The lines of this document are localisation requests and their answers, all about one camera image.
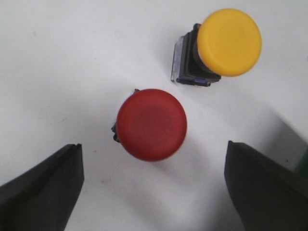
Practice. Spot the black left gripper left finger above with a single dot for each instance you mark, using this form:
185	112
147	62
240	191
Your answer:
43	198

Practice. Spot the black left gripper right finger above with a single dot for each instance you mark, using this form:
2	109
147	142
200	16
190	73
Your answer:
266	195

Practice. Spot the green conveyor belt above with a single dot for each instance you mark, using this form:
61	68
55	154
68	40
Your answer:
302	167

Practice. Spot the red mushroom button centre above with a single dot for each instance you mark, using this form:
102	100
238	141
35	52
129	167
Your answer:
151	125

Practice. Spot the yellow mushroom button top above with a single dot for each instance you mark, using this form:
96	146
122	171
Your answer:
227	43

